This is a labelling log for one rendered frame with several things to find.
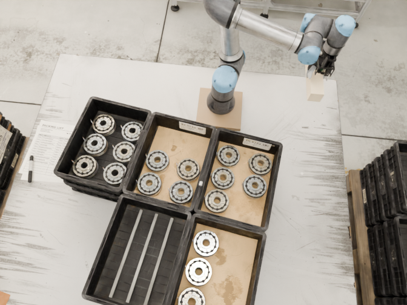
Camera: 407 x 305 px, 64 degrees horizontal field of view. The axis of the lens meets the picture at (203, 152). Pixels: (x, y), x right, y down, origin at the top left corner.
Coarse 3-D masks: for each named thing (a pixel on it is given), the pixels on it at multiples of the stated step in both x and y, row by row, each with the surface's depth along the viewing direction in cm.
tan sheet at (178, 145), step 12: (156, 132) 153; (168, 132) 153; (180, 132) 154; (156, 144) 151; (168, 144) 151; (180, 144) 151; (192, 144) 151; (204, 144) 151; (168, 156) 148; (180, 156) 148; (192, 156) 149; (204, 156) 149; (144, 168) 145; (168, 168) 146; (168, 180) 143; (168, 192) 141; (180, 192) 141
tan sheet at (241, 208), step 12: (228, 144) 152; (216, 156) 149; (228, 156) 149; (240, 156) 149; (216, 168) 146; (240, 168) 147; (240, 180) 144; (228, 192) 142; (240, 192) 142; (204, 204) 139; (240, 204) 140; (252, 204) 140; (264, 204) 140; (228, 216) 137; (240, 216) 138; (252, 216) 138
